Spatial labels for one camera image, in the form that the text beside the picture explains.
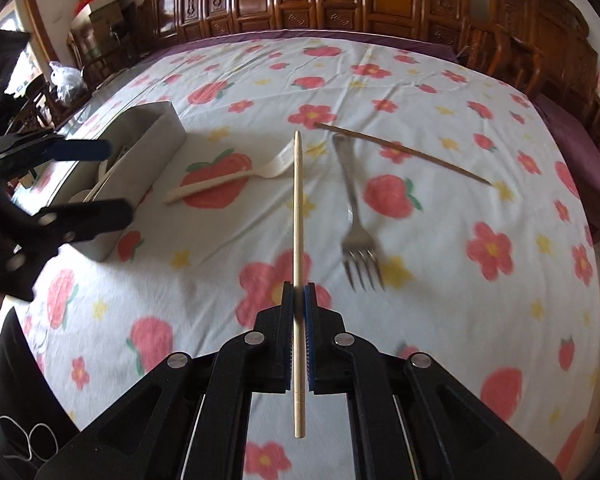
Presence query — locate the white cable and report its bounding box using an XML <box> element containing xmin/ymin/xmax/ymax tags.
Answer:
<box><xmin>0</xmin><ymin>411</ymin><xmax>59</xmax><ymax>462</ymax></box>

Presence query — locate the wooden window frame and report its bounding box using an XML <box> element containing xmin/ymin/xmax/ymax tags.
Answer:
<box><xmin>0</xmin><ymin>0</ymin><xmax>62</xmax><ymax>77</ymax></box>

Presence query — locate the metal fork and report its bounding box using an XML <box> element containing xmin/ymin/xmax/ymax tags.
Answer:
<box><xmin>331</xmin><ymin>133</ymin><xmax>386</xmax><ymax>294</ymax></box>

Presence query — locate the light wooden chopstick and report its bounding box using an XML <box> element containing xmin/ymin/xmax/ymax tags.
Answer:
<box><xmin>293</xmin><ymin>130</ymin><xmax>307</xmax><ymax>439</ymax></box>

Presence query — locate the beige plastic fork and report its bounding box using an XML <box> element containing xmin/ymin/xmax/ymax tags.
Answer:
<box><xmin>163</xmin><ymin>140</ymin><xmax>296</xmax><ymax>206</ymax></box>

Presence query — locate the person's black clothing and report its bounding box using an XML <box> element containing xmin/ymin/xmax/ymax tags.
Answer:
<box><xmin>0</xmin><ymin>307</ymin><xmax>82</xmax><ymax>480</ymax></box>

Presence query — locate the rectangular metal tray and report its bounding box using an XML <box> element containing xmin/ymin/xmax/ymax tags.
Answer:
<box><xmin>70</xmin><ymin>101</ymin><xmax>187</xmax><ymax>263</ymax></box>

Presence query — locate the strawberry flower print tablecloth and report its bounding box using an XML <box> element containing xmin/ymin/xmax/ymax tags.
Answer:
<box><xmin>22</xmin><ymin>35</ymin><xmax>600</xmax><ymax>480</ymax></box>

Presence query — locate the purple armchair cushion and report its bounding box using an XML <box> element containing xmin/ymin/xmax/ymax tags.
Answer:
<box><xmin>532</xmin><ymin>92</ymin><xmax>600</xmax><ymax>194</ymax></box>

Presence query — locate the carved wooden sofa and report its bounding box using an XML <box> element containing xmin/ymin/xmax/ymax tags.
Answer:
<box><xmin>137</xmin><ymin>0</ymin><xmax>473</xmax><ymax>54</ymax></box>

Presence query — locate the dark wooden dining chair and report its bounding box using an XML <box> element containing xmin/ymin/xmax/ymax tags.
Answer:
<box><xmin>9</xmin><ymin>74</ymin><xmax>89</xmax><ymax>134</ymax></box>

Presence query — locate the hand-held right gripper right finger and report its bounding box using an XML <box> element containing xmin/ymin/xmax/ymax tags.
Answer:
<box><xmin>304</xmin><ymin>282</ymin><xmax>563</xmax><ymax>480</ymax></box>

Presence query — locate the white plastic bag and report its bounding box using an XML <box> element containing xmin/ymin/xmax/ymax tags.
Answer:
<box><xmin>48</xmin><ymin>61</ymin><xmax>84</xmax><ymax>99</ymax></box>

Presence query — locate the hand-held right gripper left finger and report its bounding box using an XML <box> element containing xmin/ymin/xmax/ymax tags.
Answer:
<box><xmin>35</xmin><ymin>281</ymin><xmax>297</xmax><ymax>480</ymax></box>

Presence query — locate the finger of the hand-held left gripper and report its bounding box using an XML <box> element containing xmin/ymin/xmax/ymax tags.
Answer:
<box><xmin>0</xmin><ymin>132</ymin><xmax>112</xmax><ymax>171</ymax></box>
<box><xmin>29</xmin><ymin>199</ymin><xmax>134</xmax><ymax>256</ymax></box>

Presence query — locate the beige plastic spoon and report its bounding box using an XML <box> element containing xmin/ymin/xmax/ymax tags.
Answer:
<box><xmin>80</xmin><ymin>156</ymin><xmax>131</xmax><ymax>205</ymax></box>

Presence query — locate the dark wooden chopstick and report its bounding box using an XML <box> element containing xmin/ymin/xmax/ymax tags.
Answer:
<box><xmin>313</xmin><ymin>121</ymin><xmax>493</xmax><ymax>187</ymax></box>

